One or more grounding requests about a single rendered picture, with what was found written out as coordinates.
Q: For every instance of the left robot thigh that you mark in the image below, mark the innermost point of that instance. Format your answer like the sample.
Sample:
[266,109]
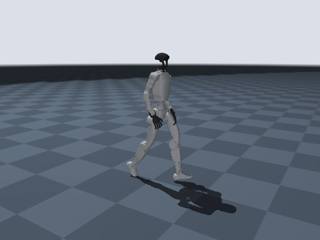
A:
[173,129]

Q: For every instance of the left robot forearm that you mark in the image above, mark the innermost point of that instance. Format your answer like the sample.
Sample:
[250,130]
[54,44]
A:
[168,105]

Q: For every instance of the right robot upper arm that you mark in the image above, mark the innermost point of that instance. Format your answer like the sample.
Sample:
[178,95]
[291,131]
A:
[153,77]

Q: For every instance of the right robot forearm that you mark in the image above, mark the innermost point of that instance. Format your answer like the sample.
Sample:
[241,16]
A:
[148,103]

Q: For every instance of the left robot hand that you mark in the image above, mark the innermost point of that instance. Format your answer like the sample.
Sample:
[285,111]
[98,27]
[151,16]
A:
[173,114]

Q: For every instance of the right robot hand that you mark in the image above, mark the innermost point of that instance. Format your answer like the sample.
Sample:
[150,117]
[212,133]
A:
[156,121]

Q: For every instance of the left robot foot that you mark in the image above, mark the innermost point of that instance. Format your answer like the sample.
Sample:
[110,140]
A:
[182,176]

